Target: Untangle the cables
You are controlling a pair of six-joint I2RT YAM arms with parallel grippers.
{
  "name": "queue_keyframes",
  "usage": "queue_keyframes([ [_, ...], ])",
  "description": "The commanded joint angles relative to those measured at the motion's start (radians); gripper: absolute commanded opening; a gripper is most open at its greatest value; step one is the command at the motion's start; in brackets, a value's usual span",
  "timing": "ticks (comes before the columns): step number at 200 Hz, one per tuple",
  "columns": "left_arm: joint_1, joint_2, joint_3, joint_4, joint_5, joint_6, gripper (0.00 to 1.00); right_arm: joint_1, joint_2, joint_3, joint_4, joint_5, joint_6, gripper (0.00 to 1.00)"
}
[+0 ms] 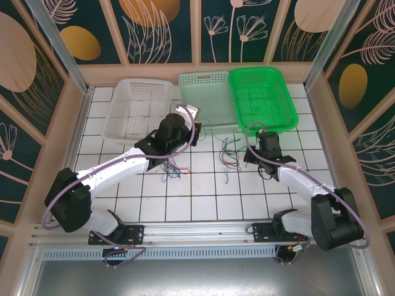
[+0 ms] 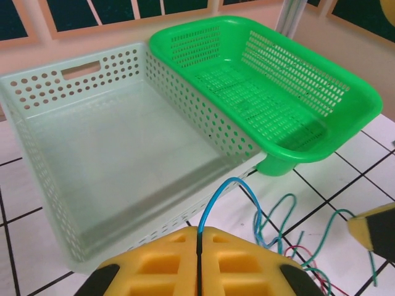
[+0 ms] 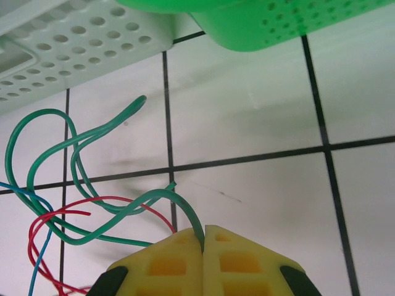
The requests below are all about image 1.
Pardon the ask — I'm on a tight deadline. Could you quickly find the thin blue cable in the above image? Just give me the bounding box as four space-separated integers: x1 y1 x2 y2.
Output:
221 154 231 186
160 160 183 183

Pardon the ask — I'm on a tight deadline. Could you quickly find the thin red cable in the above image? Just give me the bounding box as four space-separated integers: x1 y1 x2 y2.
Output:
168 160 191 175
219 149 242 171

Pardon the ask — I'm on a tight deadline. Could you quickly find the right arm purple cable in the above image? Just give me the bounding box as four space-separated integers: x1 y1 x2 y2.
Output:
246 121 371 266

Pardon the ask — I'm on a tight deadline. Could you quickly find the red black power wire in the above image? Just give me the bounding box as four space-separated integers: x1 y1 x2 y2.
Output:
286 234 309 251
122 232 137 251

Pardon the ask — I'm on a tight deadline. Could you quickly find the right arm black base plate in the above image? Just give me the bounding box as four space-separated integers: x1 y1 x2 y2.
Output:
252 221 278 244

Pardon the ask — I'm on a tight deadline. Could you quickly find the aluminium frame post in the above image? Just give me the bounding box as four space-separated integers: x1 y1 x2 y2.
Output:
302 0 362 92
24 0 93 96

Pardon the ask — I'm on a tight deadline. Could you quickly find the mint plastic basket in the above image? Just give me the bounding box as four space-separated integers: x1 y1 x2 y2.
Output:
178 70 240 138

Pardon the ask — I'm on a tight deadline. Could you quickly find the aluminium side rail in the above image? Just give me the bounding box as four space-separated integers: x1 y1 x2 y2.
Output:
46 86 95 224
305 88 365 238

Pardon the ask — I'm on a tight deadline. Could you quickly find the slotted grey cable duct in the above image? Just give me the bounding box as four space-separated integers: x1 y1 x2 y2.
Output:
41 246 278 261

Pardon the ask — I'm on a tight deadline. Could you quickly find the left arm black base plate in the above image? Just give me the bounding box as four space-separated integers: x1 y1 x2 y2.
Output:
88 224 145 246

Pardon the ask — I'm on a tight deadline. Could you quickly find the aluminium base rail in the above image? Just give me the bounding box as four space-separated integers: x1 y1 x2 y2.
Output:
29 219 367 250

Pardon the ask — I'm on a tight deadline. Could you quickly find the green plastic basket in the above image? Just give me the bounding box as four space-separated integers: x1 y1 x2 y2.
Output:
228 66 299 137

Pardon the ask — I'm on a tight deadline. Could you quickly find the white plastic basket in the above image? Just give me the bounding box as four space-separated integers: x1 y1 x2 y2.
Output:
101 77 174 148

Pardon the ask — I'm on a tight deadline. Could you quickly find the thin green cable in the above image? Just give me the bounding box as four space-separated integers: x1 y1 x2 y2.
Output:
199 118 244 161

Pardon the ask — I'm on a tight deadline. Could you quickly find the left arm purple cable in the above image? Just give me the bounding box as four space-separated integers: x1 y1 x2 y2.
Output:
42 104 200 269

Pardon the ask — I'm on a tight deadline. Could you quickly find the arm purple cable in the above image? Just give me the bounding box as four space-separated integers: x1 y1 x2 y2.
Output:
42 104 200 269
246 121 371 266

